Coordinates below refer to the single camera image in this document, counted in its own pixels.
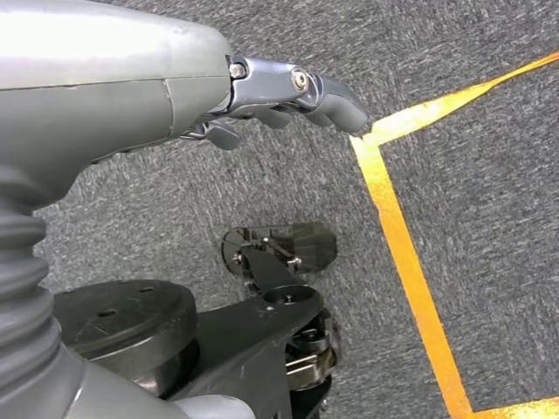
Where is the yellow floor tape outline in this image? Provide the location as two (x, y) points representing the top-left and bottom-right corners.
(349, 51), (559, 419)

